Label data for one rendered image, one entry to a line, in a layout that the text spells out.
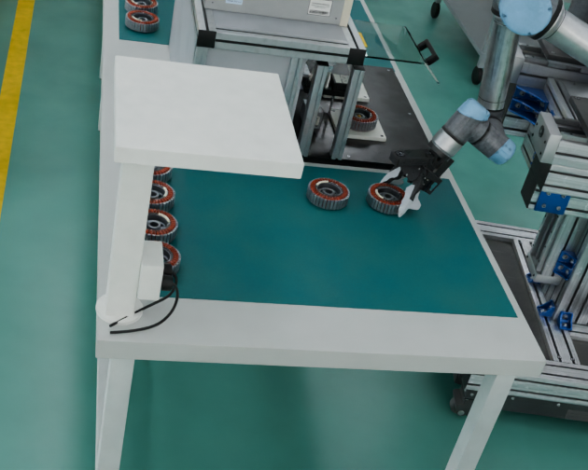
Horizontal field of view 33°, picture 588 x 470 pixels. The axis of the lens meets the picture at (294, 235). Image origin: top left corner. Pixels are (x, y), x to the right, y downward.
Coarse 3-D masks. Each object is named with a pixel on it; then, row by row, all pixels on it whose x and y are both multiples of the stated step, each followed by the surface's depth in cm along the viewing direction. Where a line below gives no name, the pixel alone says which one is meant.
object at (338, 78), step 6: (330, 78) 286; (336, 78) 284; (342, 78) 285; (348, 78) 285; (330, 84) 285; (336, 84) 282; (342, 84) 282; (306, 90) 281; (324, 90) 282; (330, 90) 282; (336, 90) 283; (342, 90) 283; (342, 96) 284
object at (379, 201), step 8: (376, 184) 266; (384, 184) 267; (368, 192) 263; (376, 192) 263; (384, 192) 267; (392, 192) 267; (400, 192) 266; (368, 200) 263; (376, 200) 260; (384, 200) 260; (392, 200) 261; (400, 200) 262; (376, 208) 261; (384, 208) 261; (392, 208) 260
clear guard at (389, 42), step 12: (360, 24) 283; (372, 24) 284; (384, 24) 286; (372, 36) 277; (384, 36) 279; (396, 36) 280; (408, 36) 282; (372, 48) 270; (384, 48) 272; (396, 48) 273; (408, 48) 275; (396, 60) 267; (408, 60) 269; (420, 60) 270; (432, 72) 273
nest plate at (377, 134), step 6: (330, 114) 296; (336, 114) 296; (336, 120) 293; (378, 120) 298; (336, 126) 290; (378, 126) 295; (354, 132) 289; (360, 132) 290; (366, 132) 290; (372, 132) 291; (378, 132) 292; (354, 138) 288; (360, 138) 289; (366, 138) 289; (372, 138) 289; (378, 138) 290; (384, 138) 290
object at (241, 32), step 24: (192, 0) 263; (216, 24) 250; (240, 24) 253; (264, 24) 256; (288, 24) 259; (312, 24) 263; (240, 48) 250; (264, 48) 251; (288, 48) 252; (312, 48) 253; (336, 48) 254; (360, 48) 256
